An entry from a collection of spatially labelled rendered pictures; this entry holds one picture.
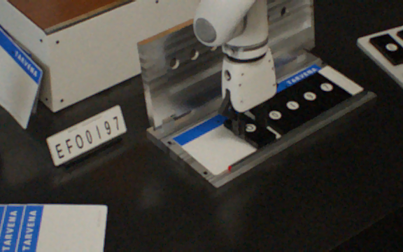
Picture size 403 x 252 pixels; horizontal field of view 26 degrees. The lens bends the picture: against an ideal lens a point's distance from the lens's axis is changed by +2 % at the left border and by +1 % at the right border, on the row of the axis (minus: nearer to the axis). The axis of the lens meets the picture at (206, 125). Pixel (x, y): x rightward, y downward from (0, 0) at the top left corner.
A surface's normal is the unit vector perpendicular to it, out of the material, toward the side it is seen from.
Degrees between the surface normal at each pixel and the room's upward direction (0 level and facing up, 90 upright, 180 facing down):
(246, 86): 77
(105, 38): 90
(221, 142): 0
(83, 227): 0
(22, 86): 69
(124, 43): 90
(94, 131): 65
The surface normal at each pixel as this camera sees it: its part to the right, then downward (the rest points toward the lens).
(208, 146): 0.05, -0.76
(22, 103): -0.72, 0.07
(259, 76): 0.65, 0.36
